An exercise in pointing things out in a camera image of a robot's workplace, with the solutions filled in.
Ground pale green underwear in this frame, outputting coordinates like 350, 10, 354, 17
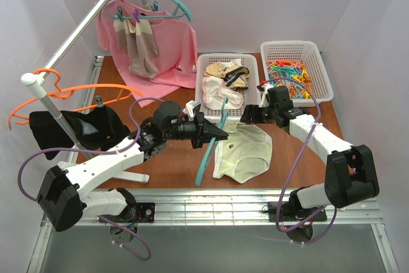
212, 123, 273, 184

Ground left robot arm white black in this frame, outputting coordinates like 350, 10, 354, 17
36, 101, 228, 231

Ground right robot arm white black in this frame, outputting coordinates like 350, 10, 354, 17
240, 105, 380, 216

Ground beige navy underwear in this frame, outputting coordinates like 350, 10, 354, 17
204, 59, 250, 90

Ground white pink underwear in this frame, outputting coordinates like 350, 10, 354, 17
202, 77, 243, 110

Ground white basket with underwear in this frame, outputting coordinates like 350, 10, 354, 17
195, 53, 261, 123

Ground orange hanger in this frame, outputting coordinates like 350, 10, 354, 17
7, 67, 144, 130

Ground pile of coloured clothespins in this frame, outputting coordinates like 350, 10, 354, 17
266, 59, 313, 99

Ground white basket with clothespins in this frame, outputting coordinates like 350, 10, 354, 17
260, 40, 334, 107

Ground pink shirt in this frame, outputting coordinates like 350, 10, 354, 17
96, 0, 197, 98

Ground black garment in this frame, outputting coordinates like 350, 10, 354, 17
28, 103, 132, 161

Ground beige socks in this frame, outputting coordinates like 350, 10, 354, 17
113, 19, 158, 78

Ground silver clothes rack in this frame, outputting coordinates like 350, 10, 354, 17
20, 0, 150, 184

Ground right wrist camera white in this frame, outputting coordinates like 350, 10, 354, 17
257, 82, 273, 107

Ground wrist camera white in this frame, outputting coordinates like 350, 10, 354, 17
183, 100, 201, 120
257, 82, 273, 107

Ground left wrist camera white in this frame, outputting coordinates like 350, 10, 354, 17
183, 100, 201, 120

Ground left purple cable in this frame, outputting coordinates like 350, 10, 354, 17
17, 97, 167, 261

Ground aluminium rail frame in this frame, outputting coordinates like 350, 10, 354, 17
28, 189, 398, 272

